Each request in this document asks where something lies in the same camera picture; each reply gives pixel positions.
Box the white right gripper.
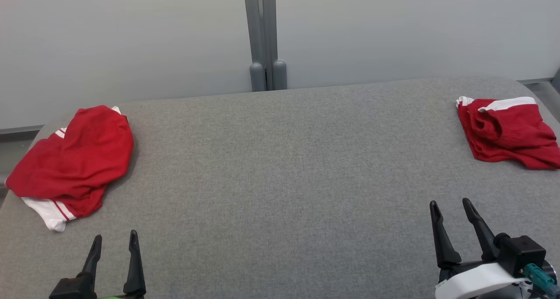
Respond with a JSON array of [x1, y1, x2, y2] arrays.
[[429, 197, 532, 299]]

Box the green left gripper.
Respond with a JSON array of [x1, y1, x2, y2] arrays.
[[78, 229, 147, 299]]

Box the grey partition post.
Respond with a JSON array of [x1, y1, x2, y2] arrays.
[[243, 0, 288, 92]]

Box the teal right camera cable connector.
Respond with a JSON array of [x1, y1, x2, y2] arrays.
[[523, 264, 560, 297]]

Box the red basketball jersey white trim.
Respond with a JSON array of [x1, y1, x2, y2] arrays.
[[5, 105, 135, 233]]

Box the red shorts with white stripe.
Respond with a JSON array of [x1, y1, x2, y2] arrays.
[[456, 96, 560, 170]]

